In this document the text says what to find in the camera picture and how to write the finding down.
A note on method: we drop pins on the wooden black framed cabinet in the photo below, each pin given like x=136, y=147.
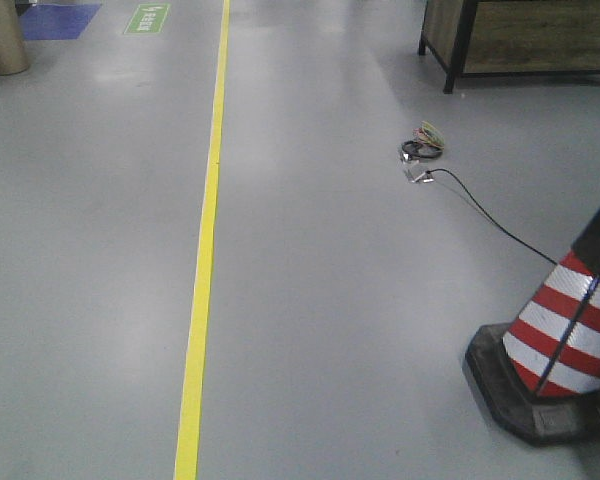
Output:
x=511, y=38

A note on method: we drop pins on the red white traffic cone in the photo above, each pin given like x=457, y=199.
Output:
x=539, y=375

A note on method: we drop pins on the beige cylinder post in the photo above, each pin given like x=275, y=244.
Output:
x=13, y=56

